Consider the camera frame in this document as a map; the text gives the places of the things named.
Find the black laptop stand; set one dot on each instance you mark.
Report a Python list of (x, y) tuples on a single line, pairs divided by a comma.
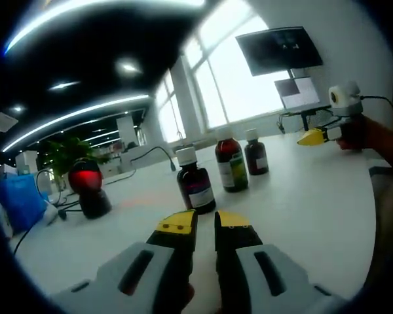
[(304, 112)]

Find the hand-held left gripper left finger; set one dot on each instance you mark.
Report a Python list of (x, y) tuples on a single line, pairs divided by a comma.
[(144, 271)]

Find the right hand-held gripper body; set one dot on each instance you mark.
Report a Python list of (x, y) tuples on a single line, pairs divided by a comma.
[(345, 101)]

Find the small white device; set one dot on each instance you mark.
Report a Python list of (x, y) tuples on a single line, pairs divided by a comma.
[(50, 212)]

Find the small dark medicine bottle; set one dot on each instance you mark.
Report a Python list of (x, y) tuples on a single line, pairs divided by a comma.
[(256, 157), (194, 186)]

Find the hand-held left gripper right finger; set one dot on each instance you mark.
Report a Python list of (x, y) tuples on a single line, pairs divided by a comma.
[(245, 271)]

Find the green potted plant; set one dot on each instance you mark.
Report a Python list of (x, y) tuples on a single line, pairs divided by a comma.
[(65, 153)]

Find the tall red medicine bottle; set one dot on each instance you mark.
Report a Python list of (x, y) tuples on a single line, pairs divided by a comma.
[(231, 163)]

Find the person's right hand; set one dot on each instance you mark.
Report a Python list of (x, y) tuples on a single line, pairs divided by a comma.
[(355, 135)]

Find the open laptop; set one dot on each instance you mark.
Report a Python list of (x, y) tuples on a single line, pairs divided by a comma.
[(301, 95)]

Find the ceiling air vent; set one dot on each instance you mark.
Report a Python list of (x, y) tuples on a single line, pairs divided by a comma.
[(4, 121)]

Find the ceiling light strip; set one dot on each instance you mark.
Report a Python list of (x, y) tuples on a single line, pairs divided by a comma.
[(75, 112)]

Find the black barcode scanner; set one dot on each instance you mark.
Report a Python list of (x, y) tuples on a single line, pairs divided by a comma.
[(90, 193)]

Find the steel sink with faucet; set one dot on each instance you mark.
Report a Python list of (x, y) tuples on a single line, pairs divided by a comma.
[(191, 144)]

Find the long curved ceiling light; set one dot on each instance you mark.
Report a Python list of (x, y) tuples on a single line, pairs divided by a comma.
[(101, 16)]

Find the black monitor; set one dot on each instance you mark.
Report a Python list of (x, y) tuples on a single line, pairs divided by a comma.
[(278, 49)]

